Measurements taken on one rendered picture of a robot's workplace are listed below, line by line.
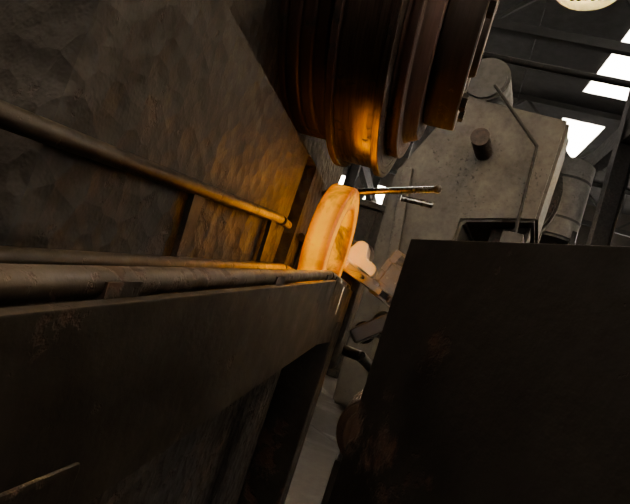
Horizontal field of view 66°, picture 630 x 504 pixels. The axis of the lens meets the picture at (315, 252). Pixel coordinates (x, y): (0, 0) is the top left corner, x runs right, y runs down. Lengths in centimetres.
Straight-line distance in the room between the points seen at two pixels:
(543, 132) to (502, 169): 34
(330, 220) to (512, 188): 291
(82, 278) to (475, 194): 336
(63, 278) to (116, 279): 3
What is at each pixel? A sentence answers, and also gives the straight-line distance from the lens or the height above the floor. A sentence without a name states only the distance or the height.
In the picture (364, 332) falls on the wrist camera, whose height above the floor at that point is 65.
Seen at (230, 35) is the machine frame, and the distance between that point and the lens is 44.
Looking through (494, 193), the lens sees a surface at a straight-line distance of 348.
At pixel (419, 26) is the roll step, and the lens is 63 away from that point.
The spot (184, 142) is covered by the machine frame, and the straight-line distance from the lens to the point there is 40.
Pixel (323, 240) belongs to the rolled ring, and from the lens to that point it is 62.
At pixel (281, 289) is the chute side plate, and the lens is 38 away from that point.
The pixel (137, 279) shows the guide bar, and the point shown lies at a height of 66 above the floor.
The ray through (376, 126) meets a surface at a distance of 64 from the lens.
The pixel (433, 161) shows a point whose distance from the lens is 362.
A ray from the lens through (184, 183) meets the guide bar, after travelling 38.
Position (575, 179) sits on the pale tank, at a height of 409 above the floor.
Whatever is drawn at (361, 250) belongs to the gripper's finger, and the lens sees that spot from 81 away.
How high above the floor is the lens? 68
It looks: 5 degrees up
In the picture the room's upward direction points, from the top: 18 degrees clockwise
